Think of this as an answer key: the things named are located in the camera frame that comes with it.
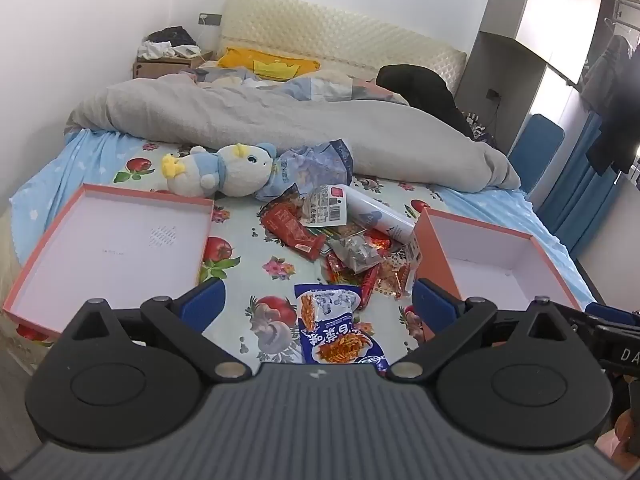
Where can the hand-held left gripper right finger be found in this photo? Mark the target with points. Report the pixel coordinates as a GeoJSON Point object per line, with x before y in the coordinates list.
{"type": "Point", "coordinates": [432, 306]}

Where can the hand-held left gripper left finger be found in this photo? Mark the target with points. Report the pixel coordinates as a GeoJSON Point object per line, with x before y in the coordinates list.
{"type": "Point", "coordinates": [206, 304]}

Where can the orange snack packet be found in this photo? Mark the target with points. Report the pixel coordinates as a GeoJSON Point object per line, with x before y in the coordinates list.
{"type": "Point", "coordinates": [395, 277]}

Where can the deep orange cardboard box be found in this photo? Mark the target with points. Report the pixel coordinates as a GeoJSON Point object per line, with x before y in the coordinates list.
{"type": "Point", "coordinates": [490, 255]}

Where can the clear grey snack packet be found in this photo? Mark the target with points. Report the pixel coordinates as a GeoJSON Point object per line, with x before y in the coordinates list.
{"type": "Point", "coordinates": [357, 254]}

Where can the small red snack packet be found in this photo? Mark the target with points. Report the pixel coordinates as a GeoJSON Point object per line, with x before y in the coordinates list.
{"type": "Point", "coordinates": [345, 275]}

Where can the blue snack packet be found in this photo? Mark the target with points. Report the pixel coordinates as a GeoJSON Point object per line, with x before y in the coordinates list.
{"type": "Point", "coordinates": [332, 340]}

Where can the large red snack packet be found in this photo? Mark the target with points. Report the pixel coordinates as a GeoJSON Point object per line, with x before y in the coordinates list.
{"type": "Point", "coordinates": [292, 232]}

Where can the white label snack packet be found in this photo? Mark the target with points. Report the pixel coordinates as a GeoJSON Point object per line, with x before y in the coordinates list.
{"type": "Point", "coordinates": [327, 205]}

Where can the person's right hand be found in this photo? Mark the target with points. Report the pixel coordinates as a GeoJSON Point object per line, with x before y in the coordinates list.
{"type": "Point", "coordinates": [627, 435]}

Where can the floral fruit print mat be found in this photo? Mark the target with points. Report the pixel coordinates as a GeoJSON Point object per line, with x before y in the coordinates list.
{"type": "Point", "coordinates": [250, 270]}

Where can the small white patterned packet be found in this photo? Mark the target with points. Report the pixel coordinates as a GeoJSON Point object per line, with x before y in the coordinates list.
{"type": "Point", "coordinates": [413, 251]}

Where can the red foil snack packet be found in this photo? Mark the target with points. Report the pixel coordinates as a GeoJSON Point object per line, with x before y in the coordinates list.
{"type": "Point", "coordinates": [380, 241]}

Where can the white tube bottle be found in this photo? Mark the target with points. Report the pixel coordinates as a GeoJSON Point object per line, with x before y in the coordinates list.
{"type": "Point", "coordinates": [375, 215]}

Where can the shallow orange box lid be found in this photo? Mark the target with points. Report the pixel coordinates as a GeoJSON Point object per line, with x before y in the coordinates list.
{"type": "Point", "coordinates": [115, 245]}

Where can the white and blue plush toy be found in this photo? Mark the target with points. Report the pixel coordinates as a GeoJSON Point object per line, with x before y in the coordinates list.
{"type": "Point", "coordinates": [227, 170]}

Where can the blue curtain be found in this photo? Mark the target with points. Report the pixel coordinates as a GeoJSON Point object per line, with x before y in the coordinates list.
{"type": "Point", "coordinates": [582, 190]}

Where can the pale blue printed bag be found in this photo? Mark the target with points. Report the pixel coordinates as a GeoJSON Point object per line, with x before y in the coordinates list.
{"type": "Point", "coordinates": [310, 165]}

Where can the blue chair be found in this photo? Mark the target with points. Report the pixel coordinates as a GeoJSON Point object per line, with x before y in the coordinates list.
{"type": "Point", "coordinates": [537, 155]}

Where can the grey duvet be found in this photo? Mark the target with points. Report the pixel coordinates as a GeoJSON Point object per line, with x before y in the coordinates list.
{"type": "Point", "coordinates": [280, 120]}

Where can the black garment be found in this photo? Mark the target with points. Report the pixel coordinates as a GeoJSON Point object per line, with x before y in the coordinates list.
{"type": "Point", "coordinates": [420, 90]}

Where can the brown cardboard box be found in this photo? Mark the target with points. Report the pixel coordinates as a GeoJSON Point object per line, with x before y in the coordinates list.
{"type": "Point", "coordinates": [160, 67]}

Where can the yellow pillow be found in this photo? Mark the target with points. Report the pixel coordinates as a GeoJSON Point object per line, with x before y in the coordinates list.
{"type": "Point", "coordinates": [260, 62]}

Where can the dark hanging clothes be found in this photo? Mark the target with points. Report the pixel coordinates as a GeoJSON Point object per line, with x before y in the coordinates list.
{"type": "Point", "coordinates": [612, 90]}

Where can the cream padded headboard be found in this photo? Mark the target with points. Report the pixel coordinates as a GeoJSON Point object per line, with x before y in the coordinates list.
{"type": "Point", "coordinates": [340, 30]}

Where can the grey wardrobe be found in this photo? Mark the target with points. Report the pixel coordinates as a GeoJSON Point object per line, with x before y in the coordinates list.
{"type": "Point", "coordinates": [525, 25]}

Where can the black wall outlet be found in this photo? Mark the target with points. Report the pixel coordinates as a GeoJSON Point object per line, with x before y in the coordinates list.
{"type": "Point", "coordinates": [493, 94]}

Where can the grey wall socket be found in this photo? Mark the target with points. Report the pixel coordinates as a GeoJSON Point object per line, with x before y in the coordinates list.
{"type": "Point", "coordinates": [210, 19]}

